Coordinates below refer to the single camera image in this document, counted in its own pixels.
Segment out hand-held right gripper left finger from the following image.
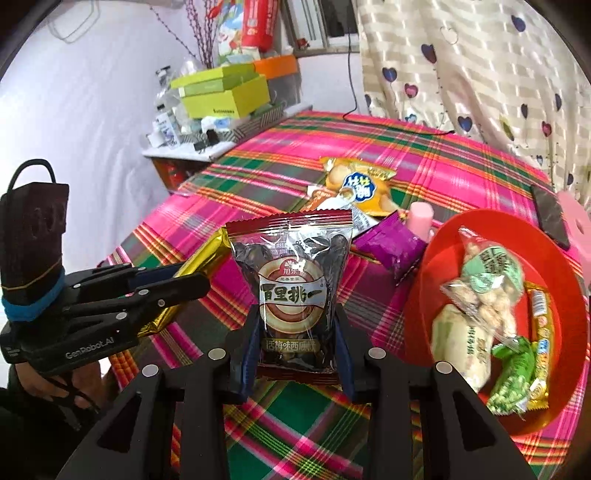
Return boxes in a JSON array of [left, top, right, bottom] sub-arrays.
[[55, 318, 262, 480]]

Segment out striped tray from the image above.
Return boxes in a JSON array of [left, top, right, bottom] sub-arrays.
[[178, 102, 284, 144]]

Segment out pink plastic stool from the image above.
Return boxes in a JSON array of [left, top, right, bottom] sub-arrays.
[[556, 189, 591, 268]]

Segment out person's left hand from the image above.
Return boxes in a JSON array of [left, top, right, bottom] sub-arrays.
[[14, 360, 109, 411]]

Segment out red snack bag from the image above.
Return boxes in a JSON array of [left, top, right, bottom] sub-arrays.
[[241, 0, 280, 52]]

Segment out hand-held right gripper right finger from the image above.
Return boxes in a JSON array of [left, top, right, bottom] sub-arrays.
[[333, 305, 539, 480]]

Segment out cream heart print curtain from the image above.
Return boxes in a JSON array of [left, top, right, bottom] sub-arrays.
[[355, 0, 591, 195]]

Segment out yellow pastry snack packet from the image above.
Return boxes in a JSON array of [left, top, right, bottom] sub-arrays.
[[321, 156, 398, 217]]

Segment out black cable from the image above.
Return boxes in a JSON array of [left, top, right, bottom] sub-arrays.
[[342, 32, 455, 137]]

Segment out black melon seed packet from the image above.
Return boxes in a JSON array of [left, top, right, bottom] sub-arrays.
[[225, 208, 354, 386]]

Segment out red round woven basket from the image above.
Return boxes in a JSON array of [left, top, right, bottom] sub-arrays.
[[404, 209, 589, 437]]

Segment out white orange snack packet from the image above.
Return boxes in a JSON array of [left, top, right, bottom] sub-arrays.
[[307, 184, 382, 232]]

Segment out long gold snack packet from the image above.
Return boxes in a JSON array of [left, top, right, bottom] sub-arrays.
[[524, 281, 555, 411], [139, 228, 232, 340]]

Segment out white side table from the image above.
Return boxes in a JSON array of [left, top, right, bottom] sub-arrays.
[[142, 108, 312, 195]]

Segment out green box lid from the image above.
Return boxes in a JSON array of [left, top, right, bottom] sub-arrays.
[[170, 64, 257, 90]]

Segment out orange box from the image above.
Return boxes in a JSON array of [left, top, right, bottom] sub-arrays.
[[253, 54, 296, 77]]

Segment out cartoon printed bag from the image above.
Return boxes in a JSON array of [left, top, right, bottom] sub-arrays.
[[215, 0, 262, 63]]

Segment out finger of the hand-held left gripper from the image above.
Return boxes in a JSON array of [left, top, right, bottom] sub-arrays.
[[41, 272, 211, 340], [65, 263, 185, 299]]

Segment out clear peanut packet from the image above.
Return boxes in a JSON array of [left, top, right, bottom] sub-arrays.
[[440, 226, 527, 349]]

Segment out black binder clip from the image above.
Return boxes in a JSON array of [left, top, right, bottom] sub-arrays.
[[194, 129, 220, 153]]

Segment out purple flower branches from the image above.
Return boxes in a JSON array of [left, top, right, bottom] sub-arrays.
[[150, 0, 218, 70]]

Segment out window frame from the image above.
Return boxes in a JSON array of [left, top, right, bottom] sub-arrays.
[[284, 0, 358, 56]]

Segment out green cardboard box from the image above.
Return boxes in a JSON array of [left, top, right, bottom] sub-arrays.
[[178, 74, 271, 118]]

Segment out black smartphone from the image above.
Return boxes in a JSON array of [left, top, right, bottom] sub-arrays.
[[530, 184, 571, 250]]

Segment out purple snack packet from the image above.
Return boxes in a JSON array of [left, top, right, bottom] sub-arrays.
[[353, 210, 428, 282]]

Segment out white green snack packet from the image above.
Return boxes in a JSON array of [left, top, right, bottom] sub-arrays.
[[431, 305, 495, 393]]

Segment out white printed carton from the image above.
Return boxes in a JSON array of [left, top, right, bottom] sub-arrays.
[[154, 108, 181, 148]]

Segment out pink cylinder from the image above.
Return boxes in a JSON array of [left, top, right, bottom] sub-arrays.
[[405, 200, 435, 243]]

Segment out translucent storage box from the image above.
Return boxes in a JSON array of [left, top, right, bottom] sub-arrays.
[[265, 74, 298, 104]]

